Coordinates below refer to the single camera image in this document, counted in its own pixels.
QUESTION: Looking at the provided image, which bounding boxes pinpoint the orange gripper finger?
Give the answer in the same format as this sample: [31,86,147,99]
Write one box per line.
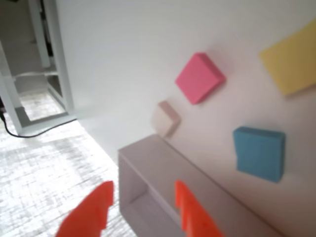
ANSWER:
[174,180,225,237]
[56,180,115,237]

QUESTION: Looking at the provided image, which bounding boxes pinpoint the yellow foam cuboid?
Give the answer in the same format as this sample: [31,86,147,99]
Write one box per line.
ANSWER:
[259,18,316,96]

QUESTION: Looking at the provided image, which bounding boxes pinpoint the white cardboard bin box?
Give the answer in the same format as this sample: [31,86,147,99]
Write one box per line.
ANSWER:
[118,134,284,237]

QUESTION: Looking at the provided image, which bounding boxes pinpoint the blue foam cuboid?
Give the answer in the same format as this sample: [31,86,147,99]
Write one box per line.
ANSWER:
[233,126,286,184]

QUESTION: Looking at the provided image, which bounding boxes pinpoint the cream white foam cuboid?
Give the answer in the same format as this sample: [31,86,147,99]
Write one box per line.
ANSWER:
[152,100,182,138]

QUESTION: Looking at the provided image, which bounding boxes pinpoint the pink foam cuboid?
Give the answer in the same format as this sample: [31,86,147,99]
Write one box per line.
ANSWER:
[174,52,227,106]

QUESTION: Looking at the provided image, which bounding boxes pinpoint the grey white woven rug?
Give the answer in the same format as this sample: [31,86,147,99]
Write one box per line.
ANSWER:
[0,91,139,237]

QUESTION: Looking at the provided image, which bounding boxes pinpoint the thin black floor cable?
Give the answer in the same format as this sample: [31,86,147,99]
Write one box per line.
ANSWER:
[0,108,79,138]

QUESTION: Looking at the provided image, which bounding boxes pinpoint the white furniture leg frame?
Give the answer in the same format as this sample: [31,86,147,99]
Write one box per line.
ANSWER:
[0,0,75,135]

